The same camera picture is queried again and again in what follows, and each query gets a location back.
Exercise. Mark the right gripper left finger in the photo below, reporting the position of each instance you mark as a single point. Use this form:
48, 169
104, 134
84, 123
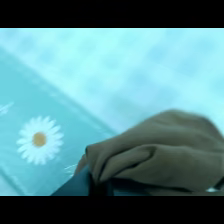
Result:
77, 186

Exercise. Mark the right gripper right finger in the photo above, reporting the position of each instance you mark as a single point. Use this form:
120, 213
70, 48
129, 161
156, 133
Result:
128, 191

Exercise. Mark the brown garment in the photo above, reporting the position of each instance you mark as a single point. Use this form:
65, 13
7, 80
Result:
166, 150

